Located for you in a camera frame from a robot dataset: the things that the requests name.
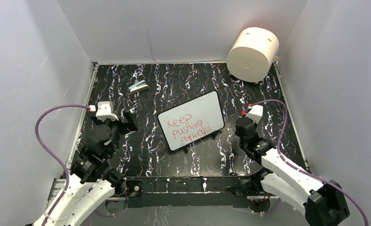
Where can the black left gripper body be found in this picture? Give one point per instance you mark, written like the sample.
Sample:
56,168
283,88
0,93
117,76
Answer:
117,129

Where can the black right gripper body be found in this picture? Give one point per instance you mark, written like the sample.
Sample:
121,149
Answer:
255,125

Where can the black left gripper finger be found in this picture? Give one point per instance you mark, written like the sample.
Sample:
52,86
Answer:
129,123
97,121

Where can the black framed whiteboard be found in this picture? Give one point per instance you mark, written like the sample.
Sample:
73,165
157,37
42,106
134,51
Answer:
192,120

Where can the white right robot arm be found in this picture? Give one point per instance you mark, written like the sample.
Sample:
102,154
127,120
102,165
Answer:
321,203

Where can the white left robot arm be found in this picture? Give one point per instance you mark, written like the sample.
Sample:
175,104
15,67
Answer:
89,182

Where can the teal and cream eraser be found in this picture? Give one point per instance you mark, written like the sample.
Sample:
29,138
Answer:
138,87

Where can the cream cylindrical container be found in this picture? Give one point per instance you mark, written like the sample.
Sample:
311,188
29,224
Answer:
252,54

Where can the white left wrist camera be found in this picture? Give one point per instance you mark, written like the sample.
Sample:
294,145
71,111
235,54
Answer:
104,111

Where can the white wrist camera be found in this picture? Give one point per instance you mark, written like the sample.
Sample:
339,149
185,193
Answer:
253,112
104,111

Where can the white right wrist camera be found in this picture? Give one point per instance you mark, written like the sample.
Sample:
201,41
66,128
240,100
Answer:
253,112

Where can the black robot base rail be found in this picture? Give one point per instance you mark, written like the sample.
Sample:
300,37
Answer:
235,191

